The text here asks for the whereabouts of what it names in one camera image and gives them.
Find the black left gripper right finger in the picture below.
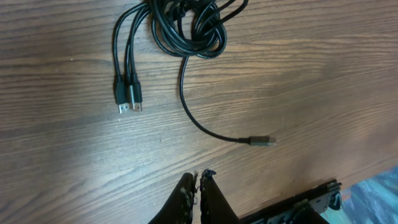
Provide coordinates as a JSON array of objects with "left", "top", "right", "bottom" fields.
[{"left": 200, "top": 169, "right": 239, "bottom": 224}]

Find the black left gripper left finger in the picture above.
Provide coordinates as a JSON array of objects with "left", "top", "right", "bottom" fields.
[{"left": 149, "top": 172, "right": 198, "bottom": 224}]

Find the black USB cable gray plug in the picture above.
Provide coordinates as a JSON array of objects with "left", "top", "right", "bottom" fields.
[{"left": 124, "top": 0, "right": 277, "bottom": 147}]

